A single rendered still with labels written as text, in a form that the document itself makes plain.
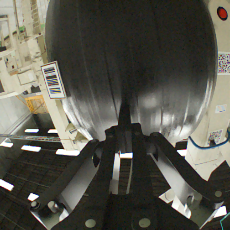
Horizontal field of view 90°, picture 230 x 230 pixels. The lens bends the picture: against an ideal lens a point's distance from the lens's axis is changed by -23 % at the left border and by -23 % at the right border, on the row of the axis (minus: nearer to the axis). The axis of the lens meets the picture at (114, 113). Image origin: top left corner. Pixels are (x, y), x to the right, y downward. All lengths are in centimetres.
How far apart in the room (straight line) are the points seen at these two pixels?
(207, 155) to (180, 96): 50
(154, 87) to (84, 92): 9
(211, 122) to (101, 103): 44
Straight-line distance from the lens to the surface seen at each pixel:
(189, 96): 23
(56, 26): 23
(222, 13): 50
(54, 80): 23
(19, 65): 505
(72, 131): 103
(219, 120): 59
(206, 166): 75
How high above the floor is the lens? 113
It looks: 29 degrees up
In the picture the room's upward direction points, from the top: 169 degrees clockwise
